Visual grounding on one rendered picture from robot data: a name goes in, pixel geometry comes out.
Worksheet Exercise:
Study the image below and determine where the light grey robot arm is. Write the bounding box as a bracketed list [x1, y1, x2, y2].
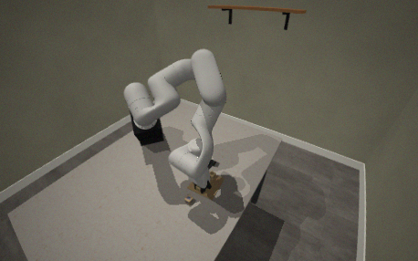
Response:
[124, 49, 226, 179]

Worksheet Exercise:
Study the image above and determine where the tan flat mat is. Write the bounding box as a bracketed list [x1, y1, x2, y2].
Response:
[187, 175, 225, 200]

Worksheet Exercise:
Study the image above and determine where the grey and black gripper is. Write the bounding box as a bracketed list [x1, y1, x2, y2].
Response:
[188, 167, 212, 193]

